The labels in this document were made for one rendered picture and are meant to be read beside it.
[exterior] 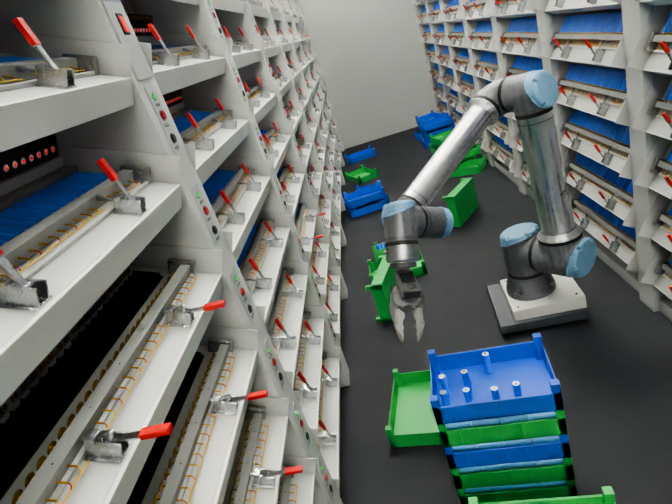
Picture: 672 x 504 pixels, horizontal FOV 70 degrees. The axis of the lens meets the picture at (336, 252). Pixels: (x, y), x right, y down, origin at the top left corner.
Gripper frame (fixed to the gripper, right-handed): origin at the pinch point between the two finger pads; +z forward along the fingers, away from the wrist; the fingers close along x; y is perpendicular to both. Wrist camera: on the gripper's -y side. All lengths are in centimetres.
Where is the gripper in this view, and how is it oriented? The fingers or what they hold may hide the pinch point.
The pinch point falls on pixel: (410, 338)
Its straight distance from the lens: 130.6
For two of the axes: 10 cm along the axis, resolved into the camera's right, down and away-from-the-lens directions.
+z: 0.7, 9.9, -0.8
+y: 0.0, 0.8, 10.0
